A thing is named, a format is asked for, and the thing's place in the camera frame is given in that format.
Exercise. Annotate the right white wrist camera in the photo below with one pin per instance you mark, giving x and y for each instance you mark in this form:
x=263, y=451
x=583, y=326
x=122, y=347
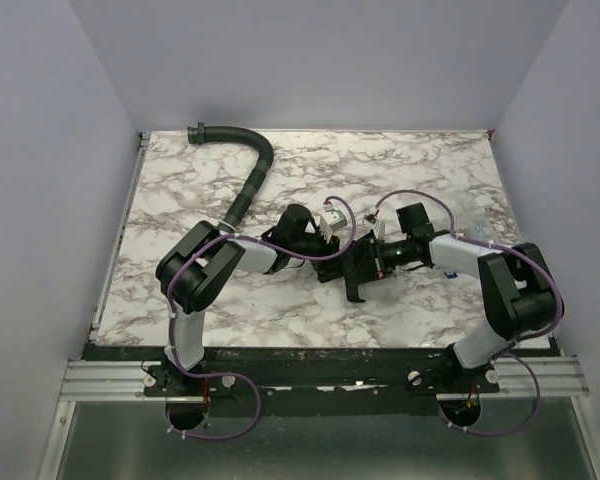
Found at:
x=376, y=225

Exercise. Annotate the aluminium table frame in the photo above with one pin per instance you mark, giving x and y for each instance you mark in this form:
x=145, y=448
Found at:
x=533, y=378

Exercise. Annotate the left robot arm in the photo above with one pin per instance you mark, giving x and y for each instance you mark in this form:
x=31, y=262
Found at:
x=194, y=273

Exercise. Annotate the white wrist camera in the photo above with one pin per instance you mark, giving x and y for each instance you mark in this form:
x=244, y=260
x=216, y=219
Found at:
x=376, y=225
x=330, y=221

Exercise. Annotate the black folding umbrella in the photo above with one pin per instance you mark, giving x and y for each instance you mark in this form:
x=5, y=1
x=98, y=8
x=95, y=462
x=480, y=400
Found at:
x=356, y=266

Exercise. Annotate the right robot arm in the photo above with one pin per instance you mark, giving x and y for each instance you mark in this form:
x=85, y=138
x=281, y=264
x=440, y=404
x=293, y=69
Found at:
x=520, y=298

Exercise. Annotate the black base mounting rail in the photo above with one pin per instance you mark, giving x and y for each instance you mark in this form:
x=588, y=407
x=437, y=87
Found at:
x=235, y=381

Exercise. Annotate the clear plastic screw box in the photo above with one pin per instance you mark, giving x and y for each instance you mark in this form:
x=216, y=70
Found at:
x=475, y=235

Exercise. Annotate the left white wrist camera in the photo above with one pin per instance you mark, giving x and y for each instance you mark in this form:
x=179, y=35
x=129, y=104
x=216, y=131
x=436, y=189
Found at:
x=330, y=221

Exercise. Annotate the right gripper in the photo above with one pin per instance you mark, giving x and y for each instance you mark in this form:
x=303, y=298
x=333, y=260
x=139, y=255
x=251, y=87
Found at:
x=375, y=256

